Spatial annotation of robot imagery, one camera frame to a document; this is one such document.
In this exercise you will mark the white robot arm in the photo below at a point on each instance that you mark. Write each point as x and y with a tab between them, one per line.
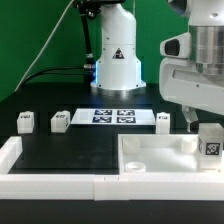
118	70

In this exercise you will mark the white square tabletop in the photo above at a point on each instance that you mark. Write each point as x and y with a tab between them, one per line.
148	153

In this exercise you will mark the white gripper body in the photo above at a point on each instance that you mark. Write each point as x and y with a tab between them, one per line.
180	83

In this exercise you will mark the white marker sheet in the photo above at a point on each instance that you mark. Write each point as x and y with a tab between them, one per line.
84	116

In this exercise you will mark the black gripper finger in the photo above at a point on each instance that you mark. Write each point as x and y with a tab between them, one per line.
191	118

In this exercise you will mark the white U-shaped obstacle fence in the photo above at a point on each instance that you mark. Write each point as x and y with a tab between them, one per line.
204	185

